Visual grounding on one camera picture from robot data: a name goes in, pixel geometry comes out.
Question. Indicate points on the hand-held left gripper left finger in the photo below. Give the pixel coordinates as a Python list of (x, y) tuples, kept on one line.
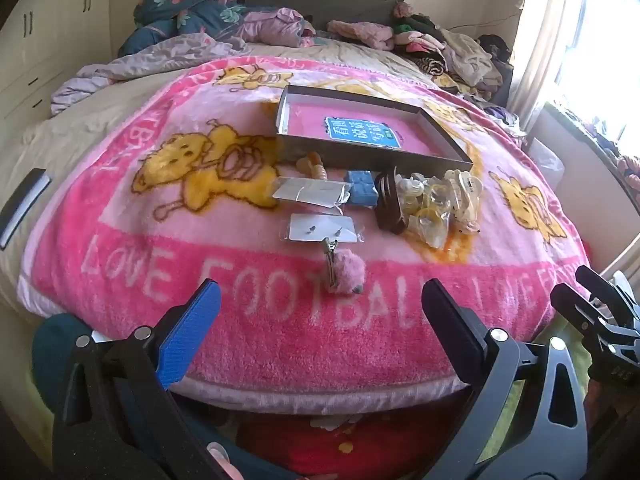
[(192, 332)]

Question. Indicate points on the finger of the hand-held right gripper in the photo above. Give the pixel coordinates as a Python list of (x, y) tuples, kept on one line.
[(605, 292), (580, 310)]

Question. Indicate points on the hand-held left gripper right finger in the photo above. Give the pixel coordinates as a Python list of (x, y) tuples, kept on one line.
[(452, 325)]

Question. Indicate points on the dotted scrunchie bag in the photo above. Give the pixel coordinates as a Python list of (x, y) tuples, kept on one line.
[(465, 215)]

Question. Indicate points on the brown hair claw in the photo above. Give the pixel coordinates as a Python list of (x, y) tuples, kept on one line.
[(390, 210)]

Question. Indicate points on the cream hair claw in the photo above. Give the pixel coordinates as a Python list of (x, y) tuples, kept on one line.
[(462, 182)]

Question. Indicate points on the earring card bag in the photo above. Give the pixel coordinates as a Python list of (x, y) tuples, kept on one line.
[(320, 227), (310, 192)]

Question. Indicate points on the small blue box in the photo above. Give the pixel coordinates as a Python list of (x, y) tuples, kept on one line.
[(360, 187)]

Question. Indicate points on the grey cardboard box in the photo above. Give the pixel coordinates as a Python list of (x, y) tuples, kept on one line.
[(370, 159)]

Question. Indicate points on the small tan figurine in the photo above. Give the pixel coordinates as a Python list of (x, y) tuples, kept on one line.
[(312, 167)]

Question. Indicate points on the pink printed blanket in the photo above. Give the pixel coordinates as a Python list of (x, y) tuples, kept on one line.
[(150, 270)]

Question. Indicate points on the white bag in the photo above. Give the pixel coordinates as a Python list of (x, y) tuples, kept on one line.
[(547, 160)]

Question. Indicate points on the dark teal garment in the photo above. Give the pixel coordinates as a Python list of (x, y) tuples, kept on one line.
[(45, 350)]

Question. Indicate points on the red printed cloth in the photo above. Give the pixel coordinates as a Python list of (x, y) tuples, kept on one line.
[(350, 440)]

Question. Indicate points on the dark flat device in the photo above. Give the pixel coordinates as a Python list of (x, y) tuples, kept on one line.
[(25, 205)]

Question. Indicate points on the window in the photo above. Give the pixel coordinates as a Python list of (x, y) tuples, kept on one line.
[(605, 35)]

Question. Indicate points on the pale curtain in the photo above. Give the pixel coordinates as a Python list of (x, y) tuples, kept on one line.
[(540, 35)]

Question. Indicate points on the pile of clothes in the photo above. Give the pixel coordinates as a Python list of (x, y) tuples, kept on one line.
[(460, 55)]

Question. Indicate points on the lilac bed sheet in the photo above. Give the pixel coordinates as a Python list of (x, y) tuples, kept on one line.
[(130, 62)]

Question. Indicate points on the pink fluffy garment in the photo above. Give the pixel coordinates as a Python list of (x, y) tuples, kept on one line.
[(360, 30)]

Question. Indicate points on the pink pajama garment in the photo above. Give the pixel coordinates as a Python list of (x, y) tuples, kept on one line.
[(280, 25)]

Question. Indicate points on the dark floral quilt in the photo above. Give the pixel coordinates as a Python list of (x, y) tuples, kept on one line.
[(190, 10)]

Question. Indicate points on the cream wardrobe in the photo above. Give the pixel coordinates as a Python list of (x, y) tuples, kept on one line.
[(50, 35)]

